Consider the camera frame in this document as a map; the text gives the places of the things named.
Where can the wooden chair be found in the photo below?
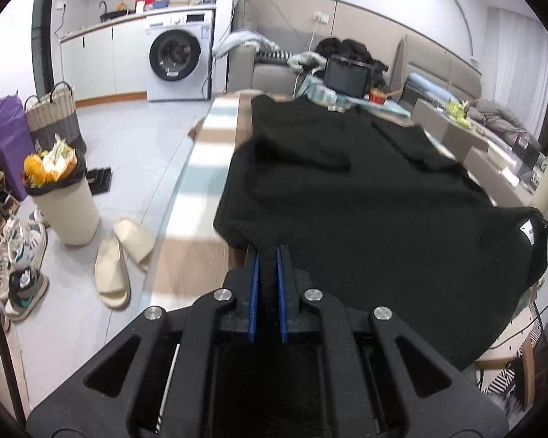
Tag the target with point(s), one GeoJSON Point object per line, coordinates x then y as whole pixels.
{"type": "Point", "coordinates": [525, 369]}

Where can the light blue cloth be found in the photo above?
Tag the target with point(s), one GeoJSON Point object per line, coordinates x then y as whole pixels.
{"type": "Point", "coordinates": [237, 41]}

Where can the woven basket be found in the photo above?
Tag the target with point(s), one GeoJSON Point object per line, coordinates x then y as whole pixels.
{"type": "Point", "coordinates": [50, 118]}

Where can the sneakers pile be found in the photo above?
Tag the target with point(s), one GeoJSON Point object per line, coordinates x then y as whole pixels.
{"type": "Point", "coordinates": [18, 246]}

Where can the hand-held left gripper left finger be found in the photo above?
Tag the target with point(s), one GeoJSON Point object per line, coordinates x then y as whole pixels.
{"type": "Point", "coordinates": [254, 292]}

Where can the beige slipper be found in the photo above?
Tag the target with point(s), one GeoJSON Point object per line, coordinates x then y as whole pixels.
{"type": "Point", "coordinates": [112, 273]}
{"type": "Point", "coordinates": [134, 239]}

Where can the black clothes pile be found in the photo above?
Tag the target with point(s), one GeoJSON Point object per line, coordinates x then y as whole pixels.
{"type": "Point", "coordinates": [351, 50]}

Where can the purple bag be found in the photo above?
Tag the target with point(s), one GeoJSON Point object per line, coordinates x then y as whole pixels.
{"type": "Point", "coordinates": [9, 146]}

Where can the striped pillow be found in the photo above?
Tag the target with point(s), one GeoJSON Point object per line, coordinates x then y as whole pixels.
{"type": "Point", "coordinates": [274, 57]}

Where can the green packets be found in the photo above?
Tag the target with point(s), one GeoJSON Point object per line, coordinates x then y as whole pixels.
{"type": "Point", "coordinates": [456, 110]}

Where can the beige trash bin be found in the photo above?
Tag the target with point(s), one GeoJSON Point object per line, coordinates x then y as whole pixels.
{"type": "Point", "coordinates": [68, 214]}

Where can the white washing machine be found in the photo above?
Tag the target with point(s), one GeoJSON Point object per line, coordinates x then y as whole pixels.
{"type": "Point", "coordinates": [178, 54]}

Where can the white kitchen cabinets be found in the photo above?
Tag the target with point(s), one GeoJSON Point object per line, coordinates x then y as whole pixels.
{"type": "Point", "coordinates": [96, 64]}

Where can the white wall outlet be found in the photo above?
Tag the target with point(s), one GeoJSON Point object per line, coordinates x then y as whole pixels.
{"type": "Point", "coordinates": [321, 18]}

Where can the checkered blanket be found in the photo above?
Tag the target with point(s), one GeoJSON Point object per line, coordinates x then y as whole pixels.
{"type": "Point", "coordinates": [201, 164]}

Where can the black faucet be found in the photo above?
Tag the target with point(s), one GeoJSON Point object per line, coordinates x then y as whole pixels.
{"type": "Point", "coordinates": [103, 7]}

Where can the black slippers on floor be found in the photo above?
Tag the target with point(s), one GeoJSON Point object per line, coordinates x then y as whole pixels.
{"type": "Point", "coordinates": [99, 181]}

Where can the red bowl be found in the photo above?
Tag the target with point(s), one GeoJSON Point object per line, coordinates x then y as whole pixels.
{"type": "Point", "coordinates": [377, 98]}

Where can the grey clothes pile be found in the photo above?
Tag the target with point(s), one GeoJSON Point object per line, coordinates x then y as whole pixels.
{"type": "Point", "coordinates": [502, 121]}

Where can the black knit sweater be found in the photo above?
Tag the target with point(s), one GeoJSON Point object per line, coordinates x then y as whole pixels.
{"type": "Point", "coordinates": [347, 191]}

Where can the colourful storage boxes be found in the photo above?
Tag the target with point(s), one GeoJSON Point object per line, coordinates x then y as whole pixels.
{"type": "Point", "coordinates": [153, 3]}

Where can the grey sofa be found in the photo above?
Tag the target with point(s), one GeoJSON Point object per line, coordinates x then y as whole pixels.
{"type": "Point", "coordinates": [265, 77]}

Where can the beige coffee table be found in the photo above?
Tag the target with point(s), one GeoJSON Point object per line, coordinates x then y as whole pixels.
{"type": "Point", "coordinates": [438, 130]}

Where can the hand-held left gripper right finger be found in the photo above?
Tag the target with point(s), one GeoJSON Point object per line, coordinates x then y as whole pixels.
{"type": "Point", "coordinates": [283, 292]}

